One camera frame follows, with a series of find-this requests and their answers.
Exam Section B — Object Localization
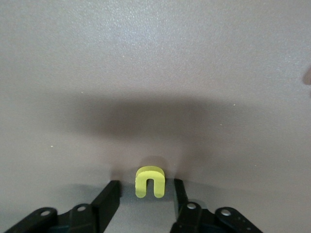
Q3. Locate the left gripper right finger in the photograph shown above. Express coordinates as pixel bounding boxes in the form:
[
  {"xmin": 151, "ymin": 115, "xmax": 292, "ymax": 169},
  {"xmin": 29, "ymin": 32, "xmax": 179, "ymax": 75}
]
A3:
[{"xmin": 170, "ymin": 179, "xmax": 263, "ymax": 233}]

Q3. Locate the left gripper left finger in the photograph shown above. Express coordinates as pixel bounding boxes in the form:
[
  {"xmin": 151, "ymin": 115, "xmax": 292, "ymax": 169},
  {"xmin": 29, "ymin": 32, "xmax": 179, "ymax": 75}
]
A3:
[{"xmin": 0, "ymin": 180, "xmax": 121, "ymax": 233}]

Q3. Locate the yellow foam letter u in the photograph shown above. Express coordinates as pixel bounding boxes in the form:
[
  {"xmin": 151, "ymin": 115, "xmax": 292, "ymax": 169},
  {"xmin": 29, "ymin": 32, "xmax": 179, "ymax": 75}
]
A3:
[{"xmin": 135, "ymin": 166, "xmax": 166, "ymax": 199}]

